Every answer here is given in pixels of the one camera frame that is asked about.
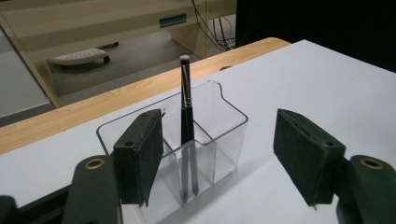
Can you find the wooden desk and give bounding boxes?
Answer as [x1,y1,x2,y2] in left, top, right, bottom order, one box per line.
[0,0,237,109]

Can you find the clear plastic organizer box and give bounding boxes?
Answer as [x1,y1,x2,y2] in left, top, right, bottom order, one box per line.
[95,79,249,224]

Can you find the bundle of black desk cables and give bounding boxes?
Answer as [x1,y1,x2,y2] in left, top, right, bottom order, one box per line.
[190,0,236,51]

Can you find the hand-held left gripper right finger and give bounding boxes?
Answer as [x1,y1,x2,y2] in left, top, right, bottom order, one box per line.
[272,107,347,209]

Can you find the black curtain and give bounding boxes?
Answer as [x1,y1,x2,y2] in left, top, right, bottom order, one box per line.
[235,0,396,73]

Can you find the white table mat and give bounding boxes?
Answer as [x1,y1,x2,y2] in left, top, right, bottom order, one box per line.
[0,39,396,224]

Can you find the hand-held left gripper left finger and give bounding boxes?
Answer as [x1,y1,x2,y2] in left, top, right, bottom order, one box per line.
[112,107,165,208]

